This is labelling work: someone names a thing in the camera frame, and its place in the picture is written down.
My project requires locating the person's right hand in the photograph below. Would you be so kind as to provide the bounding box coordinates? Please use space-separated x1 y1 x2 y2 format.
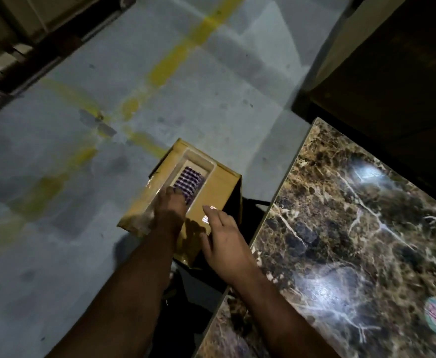
199 205 258 284

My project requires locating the person's left hand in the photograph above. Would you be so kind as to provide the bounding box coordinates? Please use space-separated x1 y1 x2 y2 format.
153 186 189 235

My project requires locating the checked cloth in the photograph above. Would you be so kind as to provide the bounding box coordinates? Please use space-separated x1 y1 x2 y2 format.
171 166 205 204

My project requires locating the person's right forearm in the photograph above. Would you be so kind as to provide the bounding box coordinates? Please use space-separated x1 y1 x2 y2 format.
236 268 340 358

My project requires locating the person's left forearm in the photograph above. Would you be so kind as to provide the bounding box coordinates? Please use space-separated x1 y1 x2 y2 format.
46 227 178 358

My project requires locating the person's dark clothing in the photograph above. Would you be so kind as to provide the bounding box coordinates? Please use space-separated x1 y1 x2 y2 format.
149 257 226 358

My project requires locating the marble pattern table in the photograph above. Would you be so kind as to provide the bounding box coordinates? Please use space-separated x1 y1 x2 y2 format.
195 117 436 358

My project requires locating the clear plastic tray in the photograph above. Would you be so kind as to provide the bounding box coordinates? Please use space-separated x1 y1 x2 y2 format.
143 151 218 228

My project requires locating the dark floor pallet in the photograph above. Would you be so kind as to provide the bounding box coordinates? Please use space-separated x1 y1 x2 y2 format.
0 0 138 120

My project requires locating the large dark cardboard box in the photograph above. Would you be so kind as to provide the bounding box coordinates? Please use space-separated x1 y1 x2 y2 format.
292 0 436 213

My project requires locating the large beige cardboard box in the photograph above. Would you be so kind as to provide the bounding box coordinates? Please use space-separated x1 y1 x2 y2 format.
0 0 103 47

